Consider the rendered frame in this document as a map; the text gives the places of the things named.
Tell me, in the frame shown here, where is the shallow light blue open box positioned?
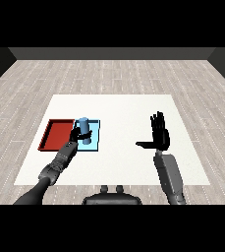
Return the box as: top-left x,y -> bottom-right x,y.
73,119 -> 101,153

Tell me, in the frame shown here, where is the small blue can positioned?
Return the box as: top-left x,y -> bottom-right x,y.
77,117 -> 92,146

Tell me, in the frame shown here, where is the dark grey robot body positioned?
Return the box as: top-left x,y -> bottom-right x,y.
82,185 -> 143,206

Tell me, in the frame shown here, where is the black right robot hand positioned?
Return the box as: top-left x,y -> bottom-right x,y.
136,111 -> 171,152

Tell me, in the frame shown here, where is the shallow red open box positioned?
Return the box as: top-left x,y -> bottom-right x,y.
37,118 -> 76,153

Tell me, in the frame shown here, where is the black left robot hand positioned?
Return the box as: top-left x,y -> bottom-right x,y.
68,127 -> 93,144

